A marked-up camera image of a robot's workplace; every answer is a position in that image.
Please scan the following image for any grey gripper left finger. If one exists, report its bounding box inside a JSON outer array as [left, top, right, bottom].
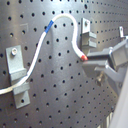
[[82, 61, 121, 86]]

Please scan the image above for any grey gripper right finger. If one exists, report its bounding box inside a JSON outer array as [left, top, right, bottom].
[[87, 47, 113, 63]]

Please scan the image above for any white cable with red tip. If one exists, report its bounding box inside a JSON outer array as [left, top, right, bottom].
[[0, 13, 89, 96]]

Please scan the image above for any black perforated pegboard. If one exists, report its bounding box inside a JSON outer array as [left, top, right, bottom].
[[0, 0, 128, 128]]

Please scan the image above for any grey right cable clip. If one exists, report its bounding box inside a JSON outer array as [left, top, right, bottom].
[[119, 26, 125, 40]]

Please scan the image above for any grey cable clip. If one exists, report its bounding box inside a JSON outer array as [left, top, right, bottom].
[[6, 45, 30, 109], [119, 26, 125, 40], [81, 18, 97, 54]]

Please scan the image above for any grey middle cable clip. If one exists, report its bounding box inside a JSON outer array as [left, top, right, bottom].
[[81, 18, 97, 54]]

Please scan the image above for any grey left cable clip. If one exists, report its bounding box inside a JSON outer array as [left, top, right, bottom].
[[6, 45, 30, 109]]

